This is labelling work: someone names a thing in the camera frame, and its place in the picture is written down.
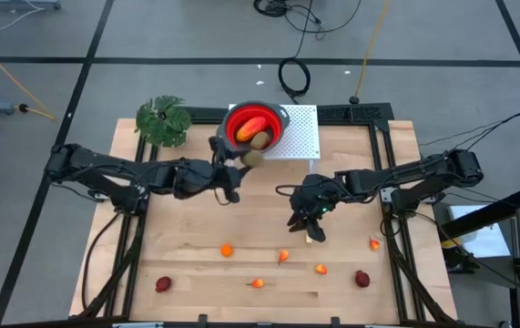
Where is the black coiled cable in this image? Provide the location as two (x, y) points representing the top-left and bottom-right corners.
(277, 0), (315, 105)

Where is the black cable bundle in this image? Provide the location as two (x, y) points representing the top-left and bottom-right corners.
(252, 0), (363, 41)

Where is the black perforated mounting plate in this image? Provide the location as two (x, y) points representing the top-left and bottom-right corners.
(317, 102), (395, 124)

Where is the white perforated shelf riser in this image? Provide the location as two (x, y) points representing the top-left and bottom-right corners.
(225, 104), (321, 175)

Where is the black left base cable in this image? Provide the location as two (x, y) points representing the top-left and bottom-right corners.
(79, 211), (122, 313)

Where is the yellow floor cable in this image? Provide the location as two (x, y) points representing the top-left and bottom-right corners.
(0, 34), (57, 122)

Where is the yellow hanging cable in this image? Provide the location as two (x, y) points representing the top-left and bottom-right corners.
(349, 0), (392, 105)

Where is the green plant in white pot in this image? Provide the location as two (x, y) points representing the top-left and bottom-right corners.
(134, 95), (193, 149)

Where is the red collapsible colander bowl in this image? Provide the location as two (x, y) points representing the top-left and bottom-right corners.
(216, 100), (291, 155)

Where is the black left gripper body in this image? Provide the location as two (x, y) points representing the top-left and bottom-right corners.
(172, 135), (245, 205)

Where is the white sheet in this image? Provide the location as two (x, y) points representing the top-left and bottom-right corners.
(449, 204), (512, 260)

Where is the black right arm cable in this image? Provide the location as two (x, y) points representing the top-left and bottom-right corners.
(416, 108), (520, 177)

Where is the black aluminium table frame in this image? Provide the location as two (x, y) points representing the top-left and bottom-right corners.
(70, 102), (459, 328)

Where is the red-yellow mango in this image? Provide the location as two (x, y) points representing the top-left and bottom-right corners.
(235, 116), (269, 143)

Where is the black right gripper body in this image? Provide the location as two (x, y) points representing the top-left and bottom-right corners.
(290, 174), (350, 218)

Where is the white floor cable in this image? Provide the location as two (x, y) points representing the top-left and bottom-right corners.
(0, 6), (45, 45)

